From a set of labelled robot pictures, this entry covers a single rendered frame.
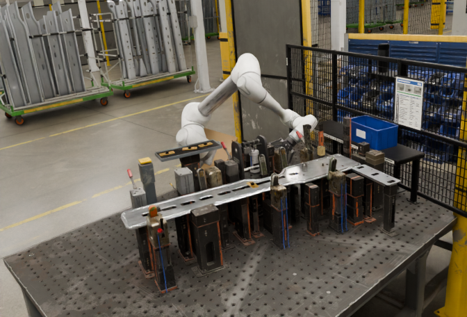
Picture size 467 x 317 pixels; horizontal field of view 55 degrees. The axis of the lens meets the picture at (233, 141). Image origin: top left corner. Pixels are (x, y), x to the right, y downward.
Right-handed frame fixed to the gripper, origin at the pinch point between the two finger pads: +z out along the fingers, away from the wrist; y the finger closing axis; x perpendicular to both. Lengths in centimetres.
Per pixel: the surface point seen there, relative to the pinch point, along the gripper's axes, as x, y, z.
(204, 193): -54, -25, 46
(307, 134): -31.6, -2.3, -22.2
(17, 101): 567, -294, 174
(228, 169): -41, -23, 27
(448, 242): -6, 129, -48
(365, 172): -57, 30, -25
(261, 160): -39.9, -12.7, 10.0
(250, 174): -30.2, -9.8, 19.4
